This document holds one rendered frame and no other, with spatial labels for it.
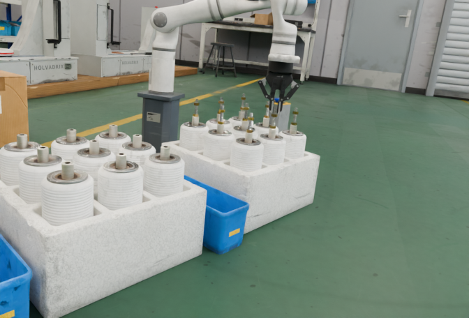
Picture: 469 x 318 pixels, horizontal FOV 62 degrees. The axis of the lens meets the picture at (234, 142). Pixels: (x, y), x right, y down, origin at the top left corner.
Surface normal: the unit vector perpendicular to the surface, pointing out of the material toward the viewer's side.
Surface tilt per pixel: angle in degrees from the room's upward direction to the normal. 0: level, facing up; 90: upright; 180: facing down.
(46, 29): 90
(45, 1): 90
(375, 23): 90
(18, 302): 92
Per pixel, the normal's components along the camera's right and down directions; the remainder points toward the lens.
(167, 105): 0.44, 0.32
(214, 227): -0.67, 0.16
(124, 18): -0.29, 0.22
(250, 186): 0.74, 0.24
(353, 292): 0.10, -0.96
